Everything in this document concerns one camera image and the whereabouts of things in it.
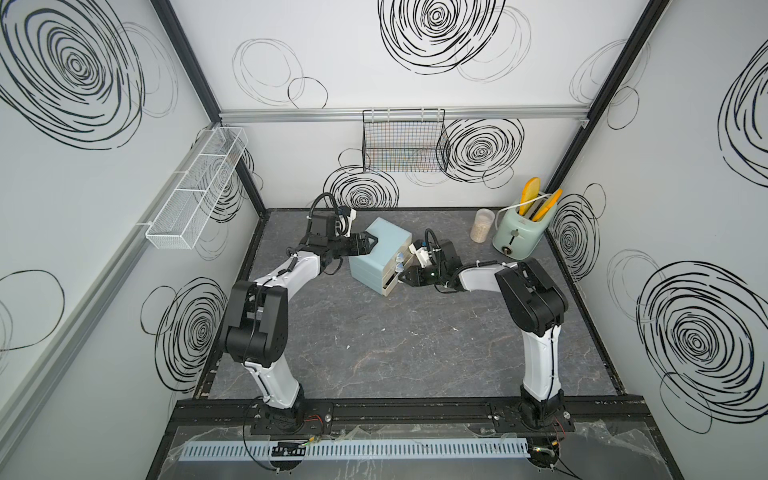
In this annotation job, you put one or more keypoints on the clear jar with grains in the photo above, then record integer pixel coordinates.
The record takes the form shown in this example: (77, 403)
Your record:
(481, 227)

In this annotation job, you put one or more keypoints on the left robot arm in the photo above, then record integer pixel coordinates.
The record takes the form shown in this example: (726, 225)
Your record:
(255, 327)

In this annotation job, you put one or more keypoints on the white mesh wall shelf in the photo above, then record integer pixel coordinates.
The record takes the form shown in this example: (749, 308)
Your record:
(183, 218)

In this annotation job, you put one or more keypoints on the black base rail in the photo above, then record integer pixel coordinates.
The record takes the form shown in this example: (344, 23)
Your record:
(333, 416)

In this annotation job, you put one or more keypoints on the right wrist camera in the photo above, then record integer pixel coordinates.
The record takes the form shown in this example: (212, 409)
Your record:
(423, 254)

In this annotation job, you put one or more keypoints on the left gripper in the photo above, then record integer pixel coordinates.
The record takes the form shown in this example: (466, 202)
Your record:
(354, 240)

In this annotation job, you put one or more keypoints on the yellow toast slice right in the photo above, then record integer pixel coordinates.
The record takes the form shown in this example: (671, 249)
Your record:
(547, 206)

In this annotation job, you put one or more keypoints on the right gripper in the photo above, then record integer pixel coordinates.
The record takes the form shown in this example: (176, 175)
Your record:
(415, 276)

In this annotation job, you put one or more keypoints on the light blue drawer cabinet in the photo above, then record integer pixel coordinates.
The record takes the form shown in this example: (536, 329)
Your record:
(392, 248)

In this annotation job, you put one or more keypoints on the yellow toast slice left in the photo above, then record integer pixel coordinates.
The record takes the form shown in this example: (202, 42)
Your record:
(529, 195)

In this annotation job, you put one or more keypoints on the cream bottom drawer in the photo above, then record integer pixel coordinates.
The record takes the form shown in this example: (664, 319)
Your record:
(390, 279)

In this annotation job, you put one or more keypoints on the white slotted cable duct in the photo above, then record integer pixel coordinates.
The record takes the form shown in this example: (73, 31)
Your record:
(409, 449)

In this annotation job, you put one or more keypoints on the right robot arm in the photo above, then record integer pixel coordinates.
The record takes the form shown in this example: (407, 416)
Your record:
(534, 302)

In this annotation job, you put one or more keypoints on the yellow toast slice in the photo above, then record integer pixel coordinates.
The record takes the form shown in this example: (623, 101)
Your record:
(529, 195)
(547, 206)

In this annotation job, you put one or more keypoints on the mint green toaster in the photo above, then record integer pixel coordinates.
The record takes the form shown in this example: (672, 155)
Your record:
(517, 237)

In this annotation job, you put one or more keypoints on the black wire wall basket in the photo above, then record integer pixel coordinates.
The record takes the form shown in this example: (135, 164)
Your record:
(403, 140)

